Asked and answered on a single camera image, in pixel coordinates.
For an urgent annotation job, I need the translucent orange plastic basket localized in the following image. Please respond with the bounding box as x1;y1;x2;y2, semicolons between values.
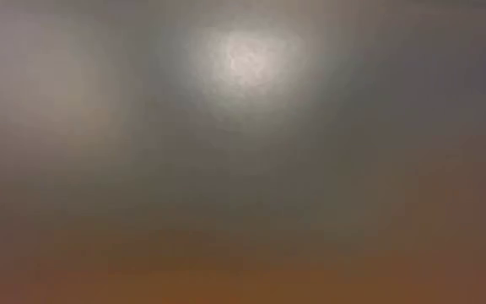
0;0;486;304

